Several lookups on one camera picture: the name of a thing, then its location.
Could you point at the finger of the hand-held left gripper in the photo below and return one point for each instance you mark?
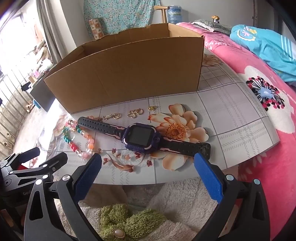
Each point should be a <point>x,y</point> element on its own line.
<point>53,160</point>
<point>23,154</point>

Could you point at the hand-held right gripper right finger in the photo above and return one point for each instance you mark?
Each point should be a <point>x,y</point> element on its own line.
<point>208,178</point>

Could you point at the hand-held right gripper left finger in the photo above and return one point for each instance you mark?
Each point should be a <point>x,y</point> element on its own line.
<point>89,178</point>

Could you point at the purple black smartwatch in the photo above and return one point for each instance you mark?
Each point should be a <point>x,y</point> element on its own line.
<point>136,139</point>

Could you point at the gold hoop earring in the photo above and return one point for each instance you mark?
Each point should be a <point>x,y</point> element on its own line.
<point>133,114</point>

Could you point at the small gold charm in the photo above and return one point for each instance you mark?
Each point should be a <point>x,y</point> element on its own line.
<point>152,108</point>

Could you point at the brown cardboard box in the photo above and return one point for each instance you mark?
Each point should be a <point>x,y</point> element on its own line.
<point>127,76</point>

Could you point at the beige slippers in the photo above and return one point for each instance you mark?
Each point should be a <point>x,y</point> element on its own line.
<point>30,107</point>

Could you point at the black cabinet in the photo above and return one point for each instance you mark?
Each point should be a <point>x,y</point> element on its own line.
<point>42,97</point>

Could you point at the pearl brooch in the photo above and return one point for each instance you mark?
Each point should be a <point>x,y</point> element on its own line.
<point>119,233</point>

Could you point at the white fluffy garment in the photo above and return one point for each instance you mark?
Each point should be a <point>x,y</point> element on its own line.
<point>148,201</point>

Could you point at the floral plaid tablecloth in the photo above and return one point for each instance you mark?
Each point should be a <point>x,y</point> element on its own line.
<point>231,111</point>

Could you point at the pink floral blanket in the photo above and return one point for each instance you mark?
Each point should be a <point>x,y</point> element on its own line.
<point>231,58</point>

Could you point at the grey curtain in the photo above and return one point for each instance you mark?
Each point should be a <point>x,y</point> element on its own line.
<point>53,27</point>

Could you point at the checkered patterned box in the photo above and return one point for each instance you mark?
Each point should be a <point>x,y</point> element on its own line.
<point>97,27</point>

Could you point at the blue patterned garment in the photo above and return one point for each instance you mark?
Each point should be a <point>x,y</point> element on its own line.
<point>266,48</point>

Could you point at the grey lace pillow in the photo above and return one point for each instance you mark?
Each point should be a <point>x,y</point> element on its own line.
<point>208,24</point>

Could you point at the teal floral cloth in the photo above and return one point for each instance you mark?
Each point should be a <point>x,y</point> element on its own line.
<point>120,16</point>

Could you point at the small mushroom figure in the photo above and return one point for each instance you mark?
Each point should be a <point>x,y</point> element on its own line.
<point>215,17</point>

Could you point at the clear water jug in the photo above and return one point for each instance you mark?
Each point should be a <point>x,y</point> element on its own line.
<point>174,14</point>

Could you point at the wooden chair back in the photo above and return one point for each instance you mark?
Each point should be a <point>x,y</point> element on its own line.
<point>159,7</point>

